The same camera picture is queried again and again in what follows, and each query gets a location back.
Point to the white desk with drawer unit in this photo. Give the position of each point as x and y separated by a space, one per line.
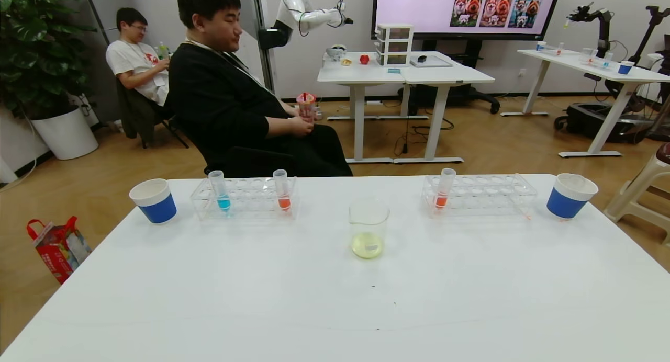
361 73

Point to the white plant pot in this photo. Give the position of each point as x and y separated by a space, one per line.
66 136

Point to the white desktop drawer unit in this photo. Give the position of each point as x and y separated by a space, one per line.
395 44

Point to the green drink bottle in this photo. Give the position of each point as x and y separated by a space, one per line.
163 50

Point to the red pigment test tube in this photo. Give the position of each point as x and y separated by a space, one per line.
284 202
441 199

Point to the grey white robot stand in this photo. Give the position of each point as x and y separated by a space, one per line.
263 9

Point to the white humanoid robot arm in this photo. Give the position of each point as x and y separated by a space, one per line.
309 15

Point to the white desk with tablet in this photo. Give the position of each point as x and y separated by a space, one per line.
450 74

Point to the blue white paper cup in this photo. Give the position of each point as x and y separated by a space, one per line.
566 206
158 209

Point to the white bowl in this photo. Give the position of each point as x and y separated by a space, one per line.
335 52

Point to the plastic drink cup with straw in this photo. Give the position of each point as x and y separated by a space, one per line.
306 108

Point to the large green potted plant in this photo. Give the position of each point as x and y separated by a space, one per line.
36 48

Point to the red apple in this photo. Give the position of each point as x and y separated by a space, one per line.
364 59

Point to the large wall display screen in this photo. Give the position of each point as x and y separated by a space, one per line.
471 11

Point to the clear acrylic tube rack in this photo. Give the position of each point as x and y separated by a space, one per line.
247 201
487 195

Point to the man in white shirt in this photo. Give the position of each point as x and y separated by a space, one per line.
133 58

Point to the black display stand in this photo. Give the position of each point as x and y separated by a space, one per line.
471 93

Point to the black folding chair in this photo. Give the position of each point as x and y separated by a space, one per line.
137 117

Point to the black distant robot arm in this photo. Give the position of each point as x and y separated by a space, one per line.
603 22

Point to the clear glass beaker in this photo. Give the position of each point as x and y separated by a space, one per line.
369 245

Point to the beige plastic stool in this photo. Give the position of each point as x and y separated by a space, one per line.
636 205

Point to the red paper bag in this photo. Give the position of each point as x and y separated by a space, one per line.
56 251

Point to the blue pigment test tube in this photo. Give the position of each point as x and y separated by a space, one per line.
223 202

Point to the long white lab desk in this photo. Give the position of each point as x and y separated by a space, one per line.
576 59

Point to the man in black clothes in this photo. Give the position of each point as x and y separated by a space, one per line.
220 100

